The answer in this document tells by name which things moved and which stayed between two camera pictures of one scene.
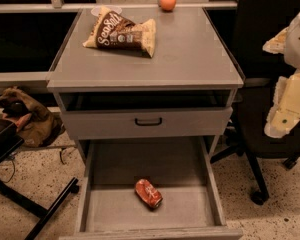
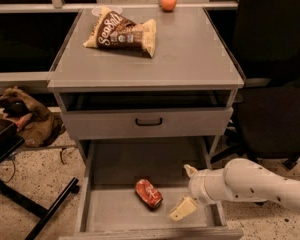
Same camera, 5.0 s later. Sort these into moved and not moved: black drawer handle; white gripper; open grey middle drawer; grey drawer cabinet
Moved: white gripper
Not moved: open grey middle drawer; black drawer handle; grey drawer cabinet
